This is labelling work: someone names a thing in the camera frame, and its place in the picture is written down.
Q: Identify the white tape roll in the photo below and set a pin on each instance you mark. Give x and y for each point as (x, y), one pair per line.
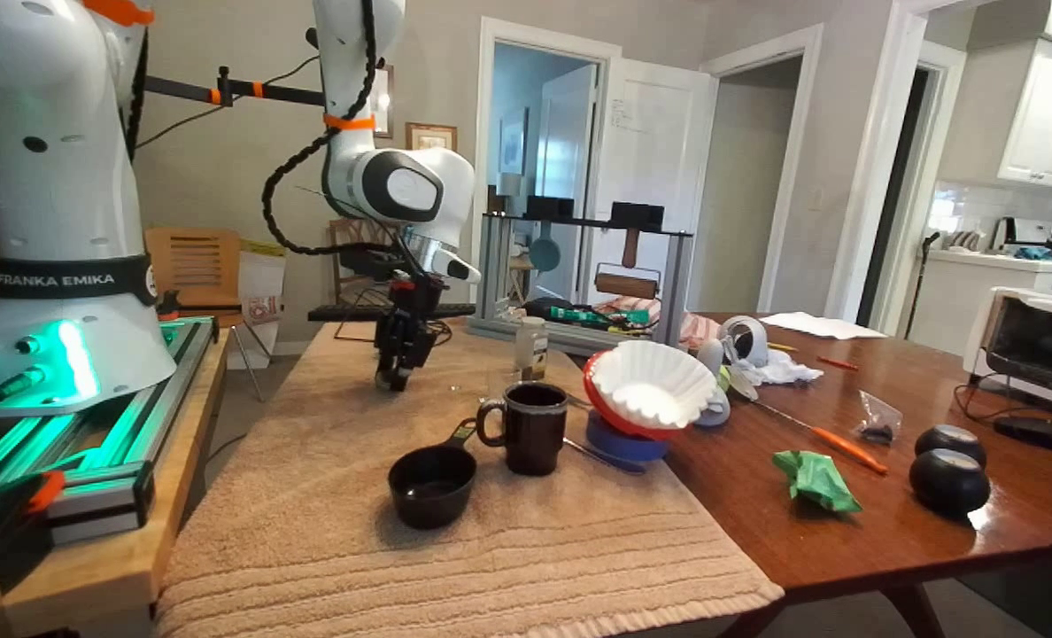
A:
(713, 412)

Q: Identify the white kitchen counter cabinet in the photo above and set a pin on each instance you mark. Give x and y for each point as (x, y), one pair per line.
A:
(988, 307)

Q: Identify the dark brown mug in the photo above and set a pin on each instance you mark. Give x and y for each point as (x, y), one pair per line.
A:
(532, 429)

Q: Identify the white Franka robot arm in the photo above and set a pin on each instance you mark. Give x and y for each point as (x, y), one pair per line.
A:
(66, 178)

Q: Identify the blue bowl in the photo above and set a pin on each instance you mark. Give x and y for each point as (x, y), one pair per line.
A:
(626, 446)

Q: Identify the pink striped cloth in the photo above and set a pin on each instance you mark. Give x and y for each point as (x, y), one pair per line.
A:
(695, 327)

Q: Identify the tan terry towel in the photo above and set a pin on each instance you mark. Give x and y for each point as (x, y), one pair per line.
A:
(429, 568)

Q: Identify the metal spoon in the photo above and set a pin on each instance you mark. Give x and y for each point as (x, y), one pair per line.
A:
(582, 446)

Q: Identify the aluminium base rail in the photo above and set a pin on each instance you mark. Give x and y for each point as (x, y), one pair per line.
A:
(100, 436)

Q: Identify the white paper bag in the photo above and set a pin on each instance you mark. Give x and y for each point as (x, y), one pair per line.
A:
(264, 302)

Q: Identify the framed wall picture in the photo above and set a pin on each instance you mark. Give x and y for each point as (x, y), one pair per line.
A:
(434, 137)

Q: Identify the white door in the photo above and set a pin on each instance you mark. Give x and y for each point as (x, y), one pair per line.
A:
(655, 153)

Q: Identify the red bowl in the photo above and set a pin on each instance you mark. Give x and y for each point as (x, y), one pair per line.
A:
(600, 410)

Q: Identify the orange pen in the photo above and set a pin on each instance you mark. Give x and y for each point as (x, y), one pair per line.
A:
(847, 450)

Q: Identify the aluminium extrusion stand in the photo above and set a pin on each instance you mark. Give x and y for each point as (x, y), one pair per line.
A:
(674, 296)

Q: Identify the black camera mounting bar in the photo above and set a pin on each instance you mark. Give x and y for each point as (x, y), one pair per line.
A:
(254, 91)

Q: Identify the white paper sheet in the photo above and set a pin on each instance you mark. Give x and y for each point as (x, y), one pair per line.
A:
(828, 323)

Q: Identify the clear labelled glass bottle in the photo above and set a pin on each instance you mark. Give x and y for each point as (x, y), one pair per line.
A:
(532, 353)

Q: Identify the wooden crate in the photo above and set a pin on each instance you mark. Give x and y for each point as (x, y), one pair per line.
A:
(192, 269)

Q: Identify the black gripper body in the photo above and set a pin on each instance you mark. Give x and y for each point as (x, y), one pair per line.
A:
(409, 315)

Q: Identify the white wall cabinet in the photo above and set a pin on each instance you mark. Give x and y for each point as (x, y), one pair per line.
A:
(1049, 118)

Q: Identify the white paper coffee filters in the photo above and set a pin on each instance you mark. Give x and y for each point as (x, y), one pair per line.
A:
(655, 384)

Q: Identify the small clear plastic bag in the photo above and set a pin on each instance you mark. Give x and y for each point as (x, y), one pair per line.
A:
(880, 420)

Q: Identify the wooden base board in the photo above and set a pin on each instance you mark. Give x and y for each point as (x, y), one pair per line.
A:
(100, 577)

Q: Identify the white toaster oven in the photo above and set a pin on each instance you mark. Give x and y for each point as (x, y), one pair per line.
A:
(1041, 340)

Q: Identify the green cloth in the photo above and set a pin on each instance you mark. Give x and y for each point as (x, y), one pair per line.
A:
(815, 483)

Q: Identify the small black sphere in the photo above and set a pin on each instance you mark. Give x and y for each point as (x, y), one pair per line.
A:
(951, 436)

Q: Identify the black flat device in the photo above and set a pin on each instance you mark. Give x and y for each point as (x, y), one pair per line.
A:
(1044, 434)

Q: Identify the black measuring cup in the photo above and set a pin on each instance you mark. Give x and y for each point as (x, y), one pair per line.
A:
(434, 483)

